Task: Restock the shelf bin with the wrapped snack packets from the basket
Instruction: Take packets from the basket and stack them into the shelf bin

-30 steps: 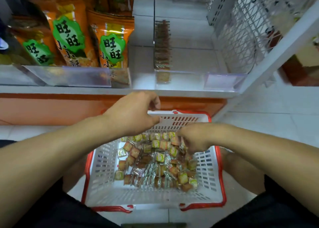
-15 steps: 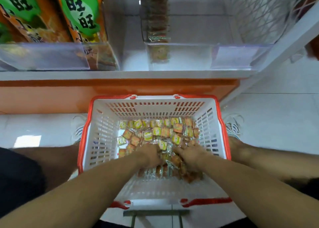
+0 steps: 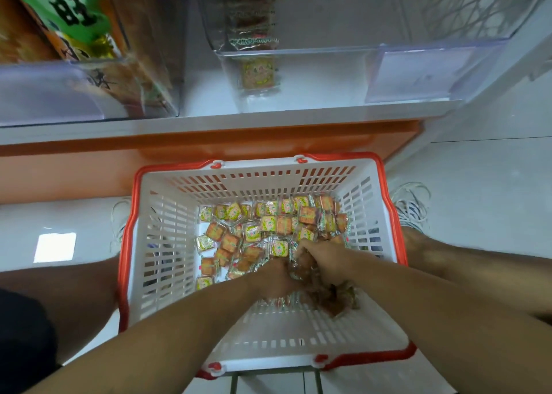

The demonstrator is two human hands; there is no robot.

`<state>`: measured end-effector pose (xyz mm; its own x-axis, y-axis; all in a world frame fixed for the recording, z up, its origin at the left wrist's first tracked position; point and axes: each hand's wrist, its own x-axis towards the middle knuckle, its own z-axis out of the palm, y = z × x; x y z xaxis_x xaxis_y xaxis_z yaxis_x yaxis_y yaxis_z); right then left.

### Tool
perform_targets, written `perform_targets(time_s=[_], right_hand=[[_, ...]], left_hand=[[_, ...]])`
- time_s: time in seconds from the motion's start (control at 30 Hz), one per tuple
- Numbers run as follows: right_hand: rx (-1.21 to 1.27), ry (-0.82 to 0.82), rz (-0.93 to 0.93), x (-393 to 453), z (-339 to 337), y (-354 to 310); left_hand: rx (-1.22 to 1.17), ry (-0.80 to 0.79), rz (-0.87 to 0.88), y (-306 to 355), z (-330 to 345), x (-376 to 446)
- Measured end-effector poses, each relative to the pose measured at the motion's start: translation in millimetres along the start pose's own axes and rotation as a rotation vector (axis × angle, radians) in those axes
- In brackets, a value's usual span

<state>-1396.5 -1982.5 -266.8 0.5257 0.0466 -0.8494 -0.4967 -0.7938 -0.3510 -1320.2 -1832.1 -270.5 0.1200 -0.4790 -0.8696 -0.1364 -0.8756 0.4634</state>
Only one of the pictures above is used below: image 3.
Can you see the person's left hand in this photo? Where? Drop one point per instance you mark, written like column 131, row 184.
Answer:
column 276, row 279

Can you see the person's right hand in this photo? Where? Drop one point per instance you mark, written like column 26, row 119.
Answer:
column 326, row 260

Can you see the pile of small snack packets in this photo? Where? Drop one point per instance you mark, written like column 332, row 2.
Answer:
column 259, row 230

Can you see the white basket with red rim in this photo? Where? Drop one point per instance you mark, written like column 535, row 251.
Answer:
column 164, row 251

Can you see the white metal shelf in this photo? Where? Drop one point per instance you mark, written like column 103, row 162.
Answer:
column 259, row 118

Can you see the row of small snack packets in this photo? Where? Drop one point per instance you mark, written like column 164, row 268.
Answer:
column 257, row 70

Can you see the person's right forearm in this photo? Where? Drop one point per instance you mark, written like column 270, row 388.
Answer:
column 448, row 329

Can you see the person's left forearm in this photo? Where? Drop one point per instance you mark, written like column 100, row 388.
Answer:
column 155, row 346

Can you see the person's right shoe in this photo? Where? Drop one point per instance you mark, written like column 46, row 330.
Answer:
column 412, row 207

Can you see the person's shoe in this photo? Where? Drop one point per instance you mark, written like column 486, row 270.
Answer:
column 412, row 207
column 121, row 225

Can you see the person's left shoe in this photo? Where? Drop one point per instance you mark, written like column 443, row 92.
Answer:
column 121, row 225

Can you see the person's right leg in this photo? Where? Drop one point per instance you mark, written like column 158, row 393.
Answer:
column 492, row 273

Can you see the person's leg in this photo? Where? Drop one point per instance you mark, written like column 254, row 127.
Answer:
column 60, row 294
column 492, row 273

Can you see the person's left leg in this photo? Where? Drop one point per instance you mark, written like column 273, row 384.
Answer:
column 60, row 294

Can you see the orange shelf base panel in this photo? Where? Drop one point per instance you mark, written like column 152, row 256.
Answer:
column 86, row 170

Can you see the person's black shorts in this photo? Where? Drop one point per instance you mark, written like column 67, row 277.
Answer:
column 22, row 346

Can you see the clear plastic shelf front guard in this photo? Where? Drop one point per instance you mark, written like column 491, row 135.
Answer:
column 86, row 92

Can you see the white perforated side panel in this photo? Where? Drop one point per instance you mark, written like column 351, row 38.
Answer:
column 466, row 1

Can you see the group of orange snack bags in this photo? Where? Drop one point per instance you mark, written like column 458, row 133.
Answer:
column 60, row 19

